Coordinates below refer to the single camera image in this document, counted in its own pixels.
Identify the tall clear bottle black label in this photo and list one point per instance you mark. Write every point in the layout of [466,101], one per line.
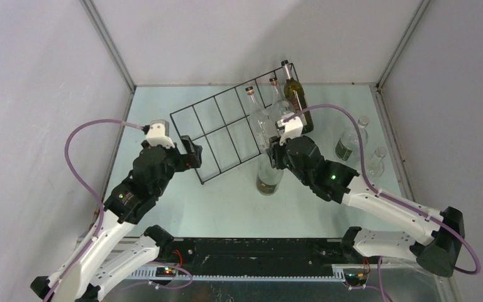
[268,178]

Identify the small circuit board left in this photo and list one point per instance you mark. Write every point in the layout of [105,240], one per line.
[165,272]

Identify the clear bottle black cork stopper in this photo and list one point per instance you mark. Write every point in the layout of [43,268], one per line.
[261,124]

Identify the small circuit board right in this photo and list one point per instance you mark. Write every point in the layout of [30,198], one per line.
[356,277]

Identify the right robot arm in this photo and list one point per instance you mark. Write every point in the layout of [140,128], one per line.
[431,237]

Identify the small circuit board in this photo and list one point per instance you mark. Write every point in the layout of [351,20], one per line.
[356,277]
[165,272]

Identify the dark green wine bottle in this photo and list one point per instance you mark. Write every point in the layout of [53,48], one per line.
[294,93]

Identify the clear bottle silver cap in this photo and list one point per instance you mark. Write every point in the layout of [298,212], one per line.
[375,166]

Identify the clear bottle dark label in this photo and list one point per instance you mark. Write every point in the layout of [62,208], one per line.
[348,148]

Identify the black wire wine rack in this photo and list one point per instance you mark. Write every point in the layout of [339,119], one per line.
[220,124]

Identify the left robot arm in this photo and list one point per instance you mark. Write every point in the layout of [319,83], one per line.
[87,275]

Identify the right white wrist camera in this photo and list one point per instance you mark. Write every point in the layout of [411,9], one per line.
[289,126]

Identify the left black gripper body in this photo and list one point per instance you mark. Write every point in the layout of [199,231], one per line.
[177,162]

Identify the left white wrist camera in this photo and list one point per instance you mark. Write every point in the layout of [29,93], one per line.
[157,134]

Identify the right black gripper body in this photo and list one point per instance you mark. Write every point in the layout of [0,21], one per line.
[281,160]

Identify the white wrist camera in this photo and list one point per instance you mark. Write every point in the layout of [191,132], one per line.
[289,126]
[157,134]

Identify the clear bottle brown stopper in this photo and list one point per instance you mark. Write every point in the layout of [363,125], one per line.
[280,105]

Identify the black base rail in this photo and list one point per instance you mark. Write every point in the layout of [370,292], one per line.
[258,257]

